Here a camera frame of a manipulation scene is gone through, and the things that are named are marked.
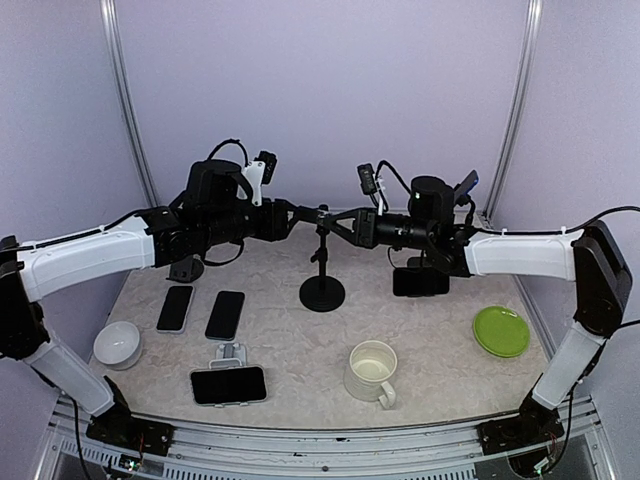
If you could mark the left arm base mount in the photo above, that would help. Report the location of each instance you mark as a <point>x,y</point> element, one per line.
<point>132,433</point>

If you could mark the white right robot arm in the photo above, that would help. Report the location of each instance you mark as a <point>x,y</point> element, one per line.
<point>587,256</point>

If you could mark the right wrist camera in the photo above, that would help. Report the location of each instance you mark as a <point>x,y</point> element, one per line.
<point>367,179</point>

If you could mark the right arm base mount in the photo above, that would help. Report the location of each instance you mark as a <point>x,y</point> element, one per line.
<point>502,435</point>

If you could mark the small dark folding stand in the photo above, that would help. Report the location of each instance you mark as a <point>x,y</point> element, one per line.
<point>186,271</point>

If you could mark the white ribbed mug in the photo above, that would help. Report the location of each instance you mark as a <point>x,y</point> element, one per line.
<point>370,368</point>

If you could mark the green plate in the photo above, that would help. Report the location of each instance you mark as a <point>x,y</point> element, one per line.
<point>501,332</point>

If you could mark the blue-edged phone on mount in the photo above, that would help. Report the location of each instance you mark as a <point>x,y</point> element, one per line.
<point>462,190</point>

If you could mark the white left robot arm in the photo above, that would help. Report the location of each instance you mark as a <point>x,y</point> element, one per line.
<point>221,203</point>

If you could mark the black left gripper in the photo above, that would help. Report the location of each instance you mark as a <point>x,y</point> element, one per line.
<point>275,226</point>

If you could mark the front aluminium rail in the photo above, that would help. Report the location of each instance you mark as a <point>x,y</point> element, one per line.
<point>450,449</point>

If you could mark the phone with purple edge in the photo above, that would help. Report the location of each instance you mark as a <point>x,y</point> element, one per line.
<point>419,282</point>

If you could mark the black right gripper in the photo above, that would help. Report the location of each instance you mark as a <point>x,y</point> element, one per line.
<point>365,231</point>

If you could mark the black round-base phone stand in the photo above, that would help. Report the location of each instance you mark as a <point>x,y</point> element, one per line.
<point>322,293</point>

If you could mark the right aluminium frame post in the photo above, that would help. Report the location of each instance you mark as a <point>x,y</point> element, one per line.
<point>517,107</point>

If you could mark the white ceramic bowl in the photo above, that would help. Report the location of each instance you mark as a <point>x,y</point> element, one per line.
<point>118,346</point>

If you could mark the aluminium frame post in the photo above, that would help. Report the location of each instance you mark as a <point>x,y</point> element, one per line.
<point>109,17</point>
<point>517,107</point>

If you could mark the silver folding phone stand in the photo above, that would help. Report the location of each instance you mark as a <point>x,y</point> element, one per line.
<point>231,352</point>

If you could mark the left aluminium frame post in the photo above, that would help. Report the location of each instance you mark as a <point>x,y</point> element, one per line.
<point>109,17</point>

